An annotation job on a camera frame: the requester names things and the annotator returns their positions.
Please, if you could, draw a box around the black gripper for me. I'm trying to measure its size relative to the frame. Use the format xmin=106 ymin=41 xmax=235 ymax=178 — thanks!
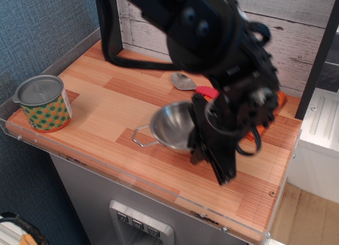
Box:
xmin=188 ymin=51 xmax=279 ymax=185

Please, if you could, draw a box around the silver metal bowl with handle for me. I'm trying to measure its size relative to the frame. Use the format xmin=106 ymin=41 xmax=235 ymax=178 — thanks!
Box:
xmin=132 ymin=101 xmax=194 ymax=152

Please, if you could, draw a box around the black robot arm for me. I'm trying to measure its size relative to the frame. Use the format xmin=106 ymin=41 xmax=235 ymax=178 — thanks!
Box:
xmin=96 ymin=0 xmax=279 ymax=185

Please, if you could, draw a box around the orange folded cloth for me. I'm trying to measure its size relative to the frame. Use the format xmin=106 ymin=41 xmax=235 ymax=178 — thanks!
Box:
xmin=202 ymin=90 xmax=287 ymax=142

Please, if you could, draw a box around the clear acrylic table guard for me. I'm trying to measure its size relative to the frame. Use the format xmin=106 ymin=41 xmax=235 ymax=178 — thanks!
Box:
xmin=3 ymin=31 xmax=301 ymax=244

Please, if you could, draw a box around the white toy sink unit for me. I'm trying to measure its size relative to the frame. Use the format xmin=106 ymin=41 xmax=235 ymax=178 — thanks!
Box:
xmin=287 ymin=89 xmax=338 ymax=203

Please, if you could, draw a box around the silver dispenser button panel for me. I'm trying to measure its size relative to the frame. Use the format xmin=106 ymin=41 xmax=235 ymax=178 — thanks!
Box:
xmin=109 ymin=200 xmax=175 ymax=244

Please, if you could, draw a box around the grey toy fridge cabinet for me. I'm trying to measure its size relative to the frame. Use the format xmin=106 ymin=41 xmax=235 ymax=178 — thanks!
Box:
xmin=51 ymin=155 xmax=245 ymax=244

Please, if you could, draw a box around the patterned can with grey lid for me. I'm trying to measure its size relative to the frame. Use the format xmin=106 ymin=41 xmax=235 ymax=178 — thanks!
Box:
xmin=12 ymin=75 xmax=73 ymax=133

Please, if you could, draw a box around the orange sponge bottom left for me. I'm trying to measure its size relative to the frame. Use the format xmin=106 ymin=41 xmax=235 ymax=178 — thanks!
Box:
xmin=19 ymin=234 xmax=37 ymax=245

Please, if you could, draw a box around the spoon with pink handle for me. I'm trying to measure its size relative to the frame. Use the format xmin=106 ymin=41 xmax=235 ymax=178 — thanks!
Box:
xmin=171 ymin=72 xmax=219 ymax=99

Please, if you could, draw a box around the black vertical post right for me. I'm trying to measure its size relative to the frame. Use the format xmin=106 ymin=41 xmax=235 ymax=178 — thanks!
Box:
xmin=295 ymin=0 xmax=338 ymax=120

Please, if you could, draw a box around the black vertical post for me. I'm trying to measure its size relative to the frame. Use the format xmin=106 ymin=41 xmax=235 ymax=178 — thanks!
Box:
xmin=295 ymin=0 xmax=338 ymax=120
xmin=96 ymin=0 xmax=123 ymax=60

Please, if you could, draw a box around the black cable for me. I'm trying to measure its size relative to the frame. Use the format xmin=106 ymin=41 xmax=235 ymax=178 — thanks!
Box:
xmin=100 ymin=0 xmax=272 ymax=156

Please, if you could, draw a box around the black vertical post left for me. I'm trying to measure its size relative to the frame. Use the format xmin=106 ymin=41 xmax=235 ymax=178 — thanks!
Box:
xmin=96 ymin=0 xmax=123 ymax=60

